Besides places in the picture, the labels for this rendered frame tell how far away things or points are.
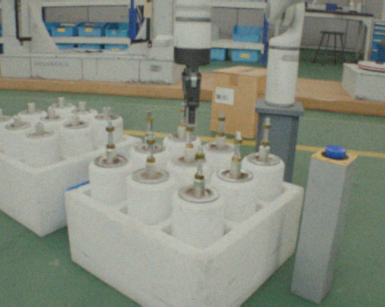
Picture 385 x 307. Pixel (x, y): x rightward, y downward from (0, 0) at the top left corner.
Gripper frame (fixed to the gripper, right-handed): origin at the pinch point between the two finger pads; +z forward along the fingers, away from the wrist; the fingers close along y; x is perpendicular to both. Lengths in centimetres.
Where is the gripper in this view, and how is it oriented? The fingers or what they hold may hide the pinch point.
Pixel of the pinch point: (190, 115)
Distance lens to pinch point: 82.6
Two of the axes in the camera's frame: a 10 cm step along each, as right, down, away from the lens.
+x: -10.0, -0.1, -0.8
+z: -0.3, 9.4, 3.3
